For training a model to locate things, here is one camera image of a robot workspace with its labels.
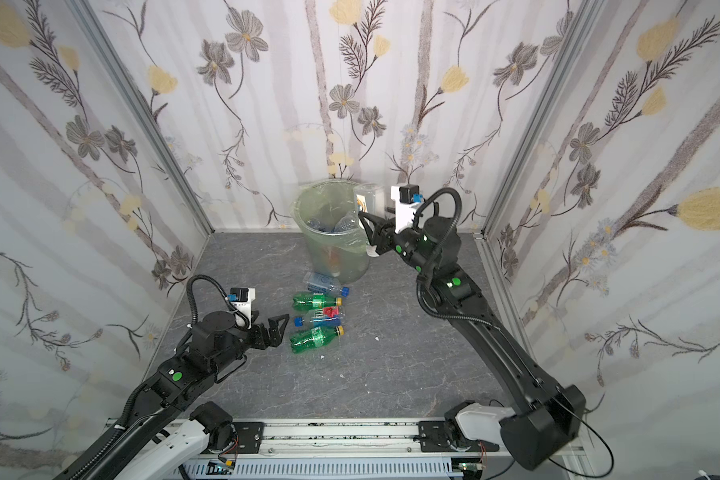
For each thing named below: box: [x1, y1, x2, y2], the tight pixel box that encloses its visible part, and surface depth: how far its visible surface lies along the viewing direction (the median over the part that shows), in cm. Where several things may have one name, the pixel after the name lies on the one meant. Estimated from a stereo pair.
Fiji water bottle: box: [294, 306, 344, 327], surface depth 94 cm
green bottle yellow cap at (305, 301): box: [293, 292, 342, 311], surface depth 97 cm
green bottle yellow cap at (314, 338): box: [289, 325, 345, 353], surface depth 88 cm
